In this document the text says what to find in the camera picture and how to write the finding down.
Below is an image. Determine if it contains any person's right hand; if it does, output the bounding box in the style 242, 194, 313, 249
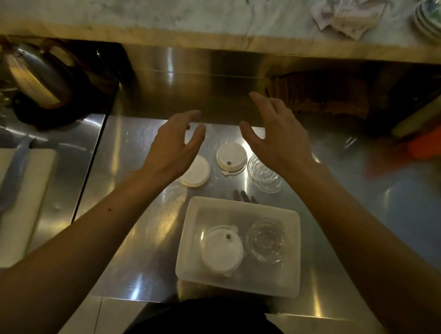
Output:
236, 90, 326, 184

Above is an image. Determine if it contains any person's left hand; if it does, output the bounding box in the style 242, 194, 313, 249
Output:
140, 106, 208, 187

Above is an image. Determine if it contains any person's right forearm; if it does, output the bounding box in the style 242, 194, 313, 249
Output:
274, 162, 441, 334

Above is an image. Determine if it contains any person's left forearm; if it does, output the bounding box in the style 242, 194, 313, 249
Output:
0, 158, 180, 334

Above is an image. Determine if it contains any white round lid with hole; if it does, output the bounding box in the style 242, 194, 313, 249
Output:
215, 141, 249, 177

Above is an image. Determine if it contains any plain white round lid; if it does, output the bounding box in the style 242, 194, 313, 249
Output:
176, 153, 212, 189

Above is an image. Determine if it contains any clear glass bowl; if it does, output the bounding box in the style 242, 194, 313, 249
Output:
243, 218, 290, 266
245, 154, 285, 195

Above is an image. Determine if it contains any glass jar with white lid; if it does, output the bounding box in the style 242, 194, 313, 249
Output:
199, 223, 247, 278

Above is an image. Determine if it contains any translucent plastic tray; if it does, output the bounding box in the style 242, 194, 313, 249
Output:
174, 195, 306, 300

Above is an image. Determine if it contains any crumpled patterned cloth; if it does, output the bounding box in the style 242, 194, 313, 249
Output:
309, 0, 392, 43

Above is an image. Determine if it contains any white cutting board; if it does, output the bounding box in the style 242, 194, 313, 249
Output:
0, 145, 59, 275

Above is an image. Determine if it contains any person's black clothing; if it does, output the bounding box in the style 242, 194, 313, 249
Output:
116, 289, 314, 334

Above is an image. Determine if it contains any orange plastic item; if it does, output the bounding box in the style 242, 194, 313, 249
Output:
406, 110, 441, 161

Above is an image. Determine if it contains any long pale utensil handle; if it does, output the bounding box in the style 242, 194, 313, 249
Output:
390, 64, 441, 141

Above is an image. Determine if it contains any black-handled kitchen knife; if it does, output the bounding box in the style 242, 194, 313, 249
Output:
0, 134, 35, 273

